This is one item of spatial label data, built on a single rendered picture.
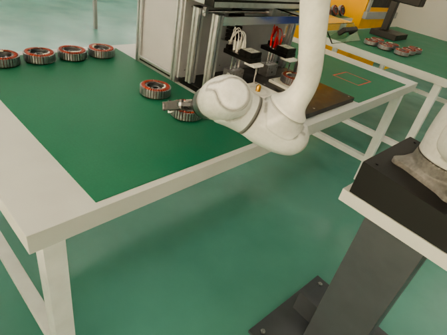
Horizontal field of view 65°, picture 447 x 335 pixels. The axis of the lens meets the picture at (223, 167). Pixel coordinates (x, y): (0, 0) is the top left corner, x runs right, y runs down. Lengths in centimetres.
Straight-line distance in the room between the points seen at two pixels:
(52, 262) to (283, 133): 60
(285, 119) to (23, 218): 59
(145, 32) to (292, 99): 94
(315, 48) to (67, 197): 61
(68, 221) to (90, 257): 93
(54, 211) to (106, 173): 16
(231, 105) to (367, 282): 74
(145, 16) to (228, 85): 91
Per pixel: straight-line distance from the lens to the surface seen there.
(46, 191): 86
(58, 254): 89
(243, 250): 180
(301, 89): 82
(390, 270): 117
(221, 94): 75
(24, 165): 95
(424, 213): 97
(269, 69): 168
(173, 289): 159
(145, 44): 163
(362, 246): 118
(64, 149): 100
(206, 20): 149
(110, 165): 93
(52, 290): 96
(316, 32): 77
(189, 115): 115
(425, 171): 103
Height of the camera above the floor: 127
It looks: 33 degrees down
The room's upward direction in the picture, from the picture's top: 12 degrees clockwise
